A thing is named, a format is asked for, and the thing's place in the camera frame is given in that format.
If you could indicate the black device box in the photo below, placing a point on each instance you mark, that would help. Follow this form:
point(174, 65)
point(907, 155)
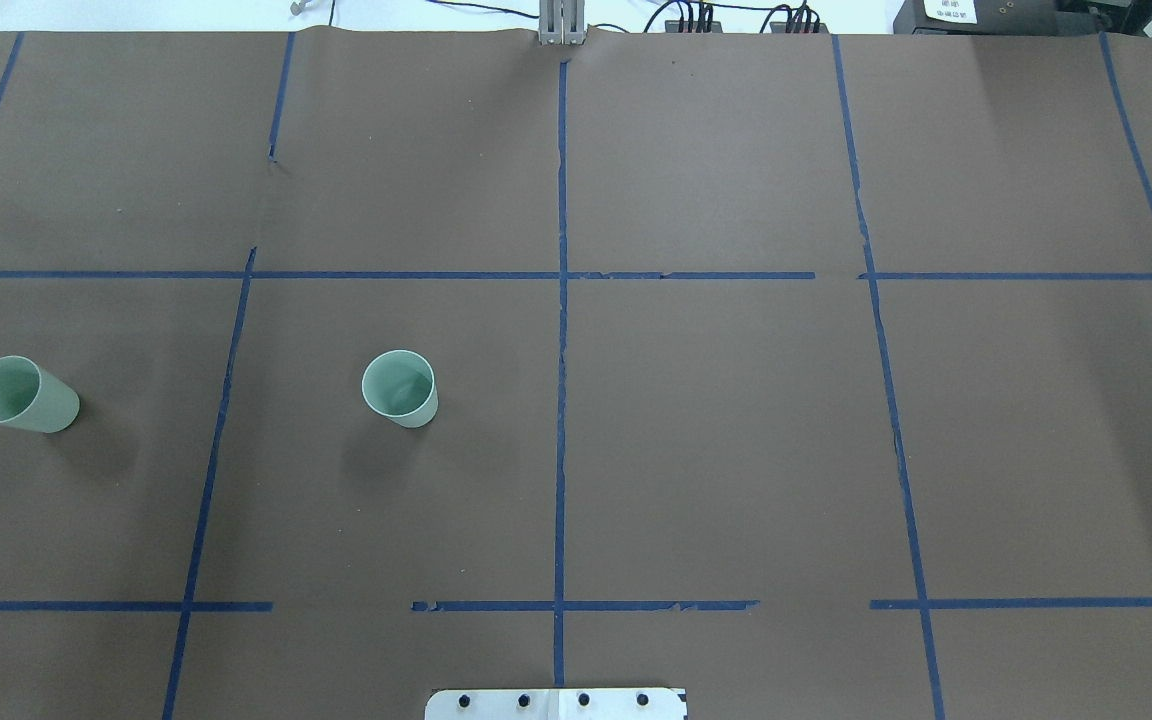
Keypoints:
point(992, 18)

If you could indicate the black usb hub left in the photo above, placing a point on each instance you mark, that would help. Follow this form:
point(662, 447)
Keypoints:
point(693, 19)

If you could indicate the black usb hub right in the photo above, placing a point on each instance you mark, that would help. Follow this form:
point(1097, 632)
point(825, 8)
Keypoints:
point(801, 19)

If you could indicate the green cup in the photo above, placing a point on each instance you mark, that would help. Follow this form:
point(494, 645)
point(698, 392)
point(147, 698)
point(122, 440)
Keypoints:
point(401, 386)
point(33, 399)

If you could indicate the brown paper table mat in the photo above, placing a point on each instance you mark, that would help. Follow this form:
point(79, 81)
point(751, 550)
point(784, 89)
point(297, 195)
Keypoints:
point(812, 376)

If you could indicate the black usb hub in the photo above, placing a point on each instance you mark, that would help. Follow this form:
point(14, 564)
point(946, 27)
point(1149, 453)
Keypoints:
point(693, 19)
point(801, 19)

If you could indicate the white metal base plate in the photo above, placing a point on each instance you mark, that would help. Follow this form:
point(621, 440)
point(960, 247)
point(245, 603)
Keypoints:
point(559, 703)

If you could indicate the aluminium profile post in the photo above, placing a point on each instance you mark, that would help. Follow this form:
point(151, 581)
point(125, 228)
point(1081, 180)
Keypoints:
point(562, 22)

